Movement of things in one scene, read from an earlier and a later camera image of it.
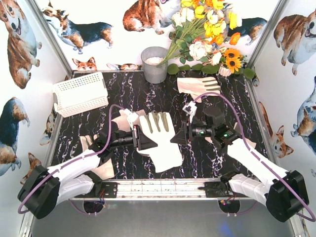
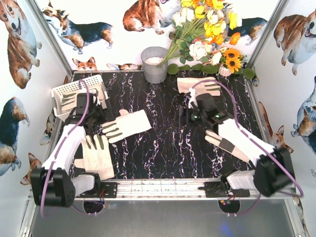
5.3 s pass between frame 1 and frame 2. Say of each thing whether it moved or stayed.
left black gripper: moved
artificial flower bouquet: stayed
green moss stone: stayed
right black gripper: moved
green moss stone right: stayed
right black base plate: stayed
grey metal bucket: stayed
